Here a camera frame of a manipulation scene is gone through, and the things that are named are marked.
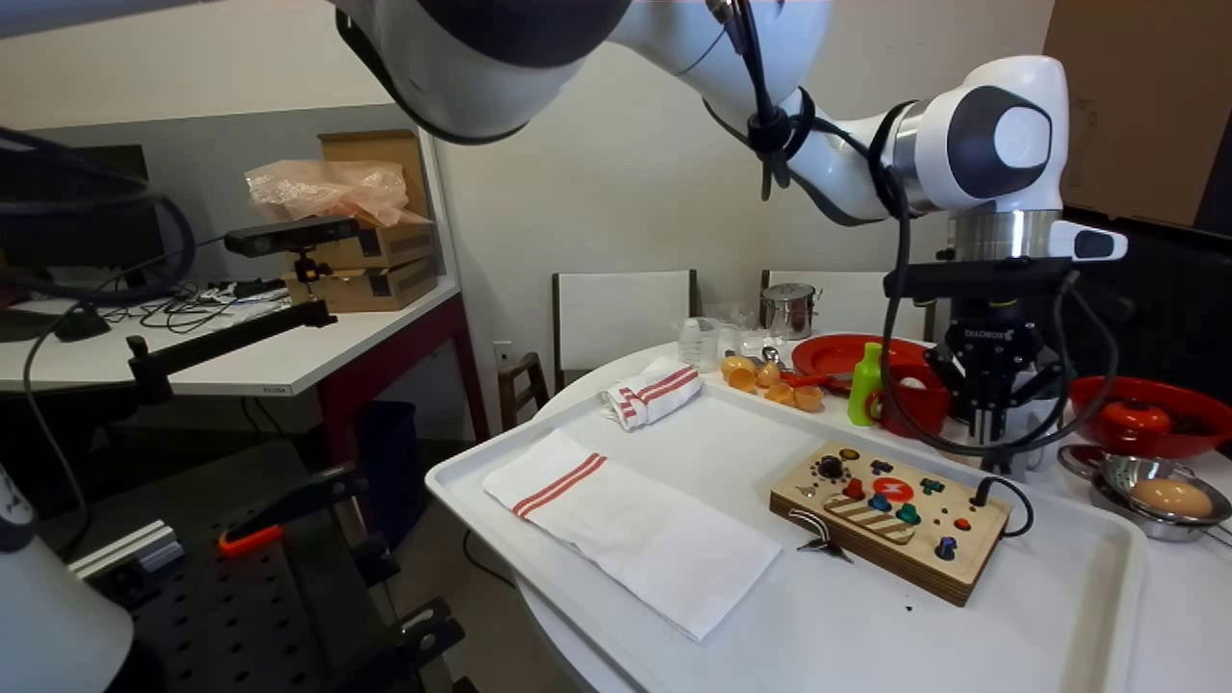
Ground white red-striped towel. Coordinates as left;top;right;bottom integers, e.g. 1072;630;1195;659
599;358;706;431
481;431;779;639

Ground crumpled white red-striped towel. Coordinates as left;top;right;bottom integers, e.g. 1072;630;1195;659
599;358;706;431

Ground green squeeze bottle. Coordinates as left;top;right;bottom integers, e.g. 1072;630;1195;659
848;343;883;428

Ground large white plastic tray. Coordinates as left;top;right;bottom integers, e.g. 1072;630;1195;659
426;354;1143;693

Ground red mug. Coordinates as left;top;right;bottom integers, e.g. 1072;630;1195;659
879;361;952;440

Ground metal strainer with egg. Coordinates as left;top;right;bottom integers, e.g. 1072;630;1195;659
1057;442;1232;542

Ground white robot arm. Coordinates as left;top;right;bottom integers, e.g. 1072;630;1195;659
330;0;1127;290

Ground pink plastic bag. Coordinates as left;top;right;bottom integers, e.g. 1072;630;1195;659
245;159;408;226

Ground black cable on board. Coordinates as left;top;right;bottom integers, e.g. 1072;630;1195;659
970;475;1041;542

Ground black camera on stand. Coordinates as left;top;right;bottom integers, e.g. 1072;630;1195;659
222;216;359;281

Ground wooden busy board with buttons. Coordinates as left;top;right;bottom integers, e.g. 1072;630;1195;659
770;442;1009;605

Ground bread pieces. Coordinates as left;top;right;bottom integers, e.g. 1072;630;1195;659
719;354;823;411

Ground stacked cardboard boxes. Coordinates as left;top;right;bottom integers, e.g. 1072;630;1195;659
287;132;439;311

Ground white side desk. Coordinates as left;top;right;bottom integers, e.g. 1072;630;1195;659
0;276;490;461

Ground metal pot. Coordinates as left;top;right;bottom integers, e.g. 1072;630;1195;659
764;286;816;339

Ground red bowl with tomato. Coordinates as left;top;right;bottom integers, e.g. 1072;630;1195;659
1072;376;1232;460

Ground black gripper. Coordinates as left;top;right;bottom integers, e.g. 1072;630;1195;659
883;263;1073;442

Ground red plate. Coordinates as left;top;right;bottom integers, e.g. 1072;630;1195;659
791;337;939;396

